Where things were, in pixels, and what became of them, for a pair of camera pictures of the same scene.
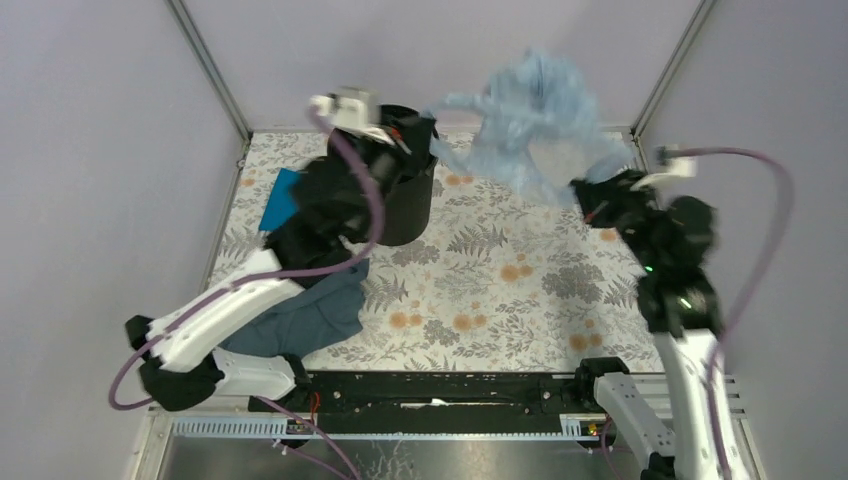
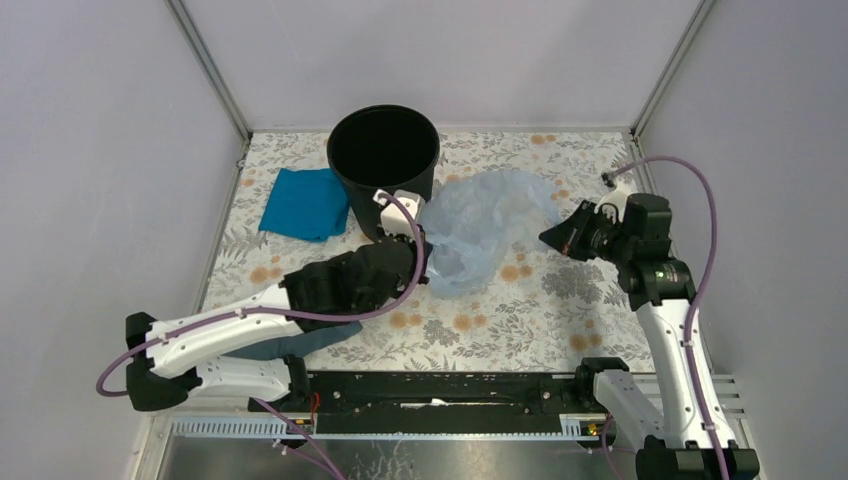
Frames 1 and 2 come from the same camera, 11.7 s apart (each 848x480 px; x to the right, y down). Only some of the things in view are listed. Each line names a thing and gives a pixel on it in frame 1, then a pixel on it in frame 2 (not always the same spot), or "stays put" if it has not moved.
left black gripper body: [391, 166] to [409, 274]
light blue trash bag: [534, 126] to [468, 220]
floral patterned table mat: [499, 279] stays put
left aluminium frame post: [204, 58] stays put
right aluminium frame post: [673, 65] stays put
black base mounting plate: [367, 402] stays put
